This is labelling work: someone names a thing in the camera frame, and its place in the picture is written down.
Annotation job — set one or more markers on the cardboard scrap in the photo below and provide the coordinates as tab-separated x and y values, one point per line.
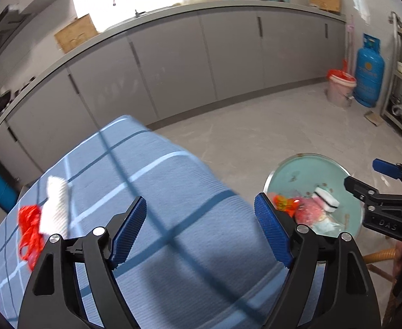
373	119

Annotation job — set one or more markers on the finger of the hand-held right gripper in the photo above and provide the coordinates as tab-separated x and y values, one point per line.
358	188
387	168

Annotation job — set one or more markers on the cardboard box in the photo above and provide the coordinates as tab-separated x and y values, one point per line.
75	34

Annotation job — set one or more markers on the clear bag of packets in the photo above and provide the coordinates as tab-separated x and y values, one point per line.
329	226

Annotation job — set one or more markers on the red plastic bag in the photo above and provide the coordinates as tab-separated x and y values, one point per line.
309	210

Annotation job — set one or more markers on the pink mop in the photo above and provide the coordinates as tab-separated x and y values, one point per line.
350	41

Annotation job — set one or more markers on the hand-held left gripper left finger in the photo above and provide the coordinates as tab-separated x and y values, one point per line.
128	233

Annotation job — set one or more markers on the pink bin with red liner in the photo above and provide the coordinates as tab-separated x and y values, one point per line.
339	90

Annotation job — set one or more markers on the white cloth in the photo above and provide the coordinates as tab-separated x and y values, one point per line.
55	205

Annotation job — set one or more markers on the wooden stool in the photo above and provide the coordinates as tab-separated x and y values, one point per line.
381	258

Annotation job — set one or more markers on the small orange snack wrapper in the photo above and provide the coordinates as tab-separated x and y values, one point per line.
283	203

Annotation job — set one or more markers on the grey kitchen cabinets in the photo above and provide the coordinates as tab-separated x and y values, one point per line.
187	61

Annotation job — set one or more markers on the blue gas cylinder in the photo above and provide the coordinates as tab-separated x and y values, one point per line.
369	75

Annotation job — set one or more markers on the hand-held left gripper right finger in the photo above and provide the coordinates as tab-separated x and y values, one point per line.
273	229

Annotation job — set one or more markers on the metal storage shelf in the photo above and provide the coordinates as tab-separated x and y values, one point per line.
398	78

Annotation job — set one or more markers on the teal enamel basin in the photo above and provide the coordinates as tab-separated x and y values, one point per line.
300	174

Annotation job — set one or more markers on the range hood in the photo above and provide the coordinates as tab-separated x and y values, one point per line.
2	31

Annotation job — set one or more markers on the blue checked tablecloth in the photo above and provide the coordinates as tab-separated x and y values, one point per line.
173	192

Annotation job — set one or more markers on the wooden cutting board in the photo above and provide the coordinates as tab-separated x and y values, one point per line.
325	0

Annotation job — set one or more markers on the white sponge with dark stripe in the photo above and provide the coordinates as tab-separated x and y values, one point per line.
327	198

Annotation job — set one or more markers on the red plastic netting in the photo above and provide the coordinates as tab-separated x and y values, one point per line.
29	233

